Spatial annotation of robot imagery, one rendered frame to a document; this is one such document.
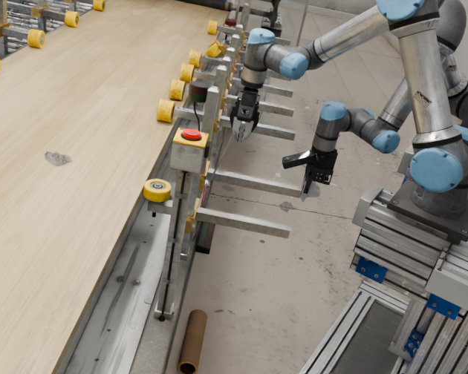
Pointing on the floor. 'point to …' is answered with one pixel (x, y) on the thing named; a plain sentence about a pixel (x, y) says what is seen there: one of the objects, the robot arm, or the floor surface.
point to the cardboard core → (192, 343)
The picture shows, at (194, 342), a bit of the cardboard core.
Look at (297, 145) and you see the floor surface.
